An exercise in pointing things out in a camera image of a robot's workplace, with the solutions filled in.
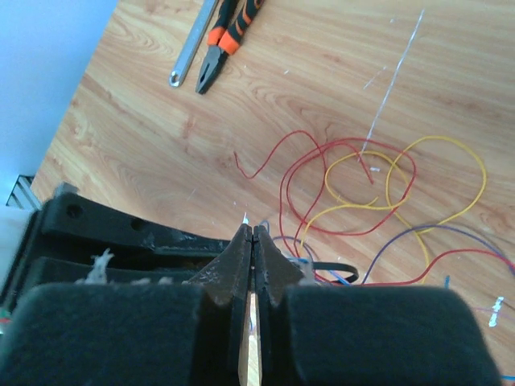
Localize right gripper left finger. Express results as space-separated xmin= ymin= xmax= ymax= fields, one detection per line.
xmin=1 ymin=225 xmax=252 ymax=385

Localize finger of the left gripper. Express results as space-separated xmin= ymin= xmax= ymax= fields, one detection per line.
xmin=23 ymin=193 xmax=229 ymax=257
xmin=7 ymin=255 xmax=209 ymax=290

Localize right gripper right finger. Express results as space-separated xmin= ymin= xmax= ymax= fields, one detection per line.
xmin=255 ymin=227 xmax=501 ymax=385

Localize black zip tie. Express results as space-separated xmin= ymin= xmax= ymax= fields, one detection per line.
xmin=313 ymin=261 xmax=359 ymax=285

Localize yellow orange wire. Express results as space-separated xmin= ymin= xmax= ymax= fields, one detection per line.
xmin=299 ymin=135 xmax=488 ymax=285

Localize silver adjustable wrench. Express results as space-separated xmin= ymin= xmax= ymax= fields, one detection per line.
xmin=168 ymin=0 xmax=218 ymax=88

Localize orange black pliers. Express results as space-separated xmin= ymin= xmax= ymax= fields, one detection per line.
xmin=196 ymin=0 xmax=264 ymax=94

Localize aluminium frame rail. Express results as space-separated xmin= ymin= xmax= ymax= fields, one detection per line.
xmin=6 ymin=175 xmax=42 ymax=211

